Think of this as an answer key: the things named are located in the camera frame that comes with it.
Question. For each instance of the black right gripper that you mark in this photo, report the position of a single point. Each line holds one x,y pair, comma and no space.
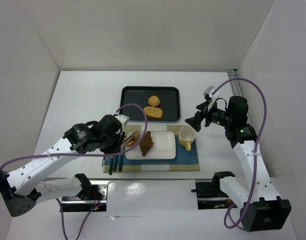
201,118

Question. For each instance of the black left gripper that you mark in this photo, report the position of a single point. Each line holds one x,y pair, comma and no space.
115,144

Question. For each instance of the small bread slice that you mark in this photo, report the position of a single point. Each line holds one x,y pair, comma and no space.
133,141

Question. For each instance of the brown croissant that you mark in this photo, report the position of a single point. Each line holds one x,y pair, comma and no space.
146,144

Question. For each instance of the metal kitchen tongs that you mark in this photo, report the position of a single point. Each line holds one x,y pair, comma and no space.
128,138

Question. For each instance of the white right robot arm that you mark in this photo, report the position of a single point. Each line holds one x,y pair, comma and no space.
260,207

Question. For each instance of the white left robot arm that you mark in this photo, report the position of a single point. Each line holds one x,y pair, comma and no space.
27,186

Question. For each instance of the seeded bread slice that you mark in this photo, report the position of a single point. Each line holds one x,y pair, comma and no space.
153,112

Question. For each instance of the yellow white mug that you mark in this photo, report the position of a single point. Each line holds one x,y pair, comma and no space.
186,137

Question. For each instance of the blue beige placemat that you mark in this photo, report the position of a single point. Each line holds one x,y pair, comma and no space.
184,160

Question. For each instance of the white rectangular plate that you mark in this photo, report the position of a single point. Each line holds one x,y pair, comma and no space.
164,148

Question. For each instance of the round yellow bun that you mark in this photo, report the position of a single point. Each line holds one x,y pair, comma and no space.
154,101

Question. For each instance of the gold knife green handle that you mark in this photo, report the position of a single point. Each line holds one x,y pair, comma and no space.
115,163

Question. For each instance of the gold fork green handle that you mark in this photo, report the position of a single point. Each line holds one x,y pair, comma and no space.
111,166

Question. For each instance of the gold spoon green handle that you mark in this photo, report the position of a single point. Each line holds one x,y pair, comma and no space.
120,164

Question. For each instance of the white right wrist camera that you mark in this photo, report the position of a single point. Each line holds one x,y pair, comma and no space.
211,95

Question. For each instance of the aluminium frame rail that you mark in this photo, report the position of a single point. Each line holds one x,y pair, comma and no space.
235,85

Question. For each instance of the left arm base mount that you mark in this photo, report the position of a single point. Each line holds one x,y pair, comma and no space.
96,199

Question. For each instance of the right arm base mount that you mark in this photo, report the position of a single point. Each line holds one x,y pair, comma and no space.
208,198

